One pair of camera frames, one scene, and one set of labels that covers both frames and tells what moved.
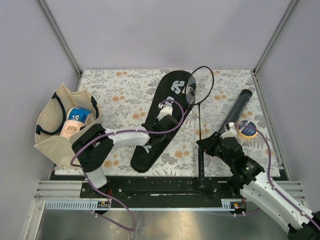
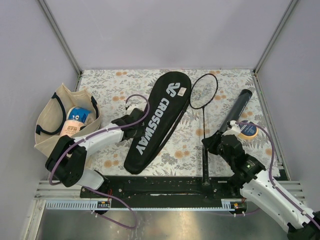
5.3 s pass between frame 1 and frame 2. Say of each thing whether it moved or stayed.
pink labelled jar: stayed
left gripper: moved
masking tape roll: stayed
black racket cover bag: moved
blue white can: stayed
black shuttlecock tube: stayed
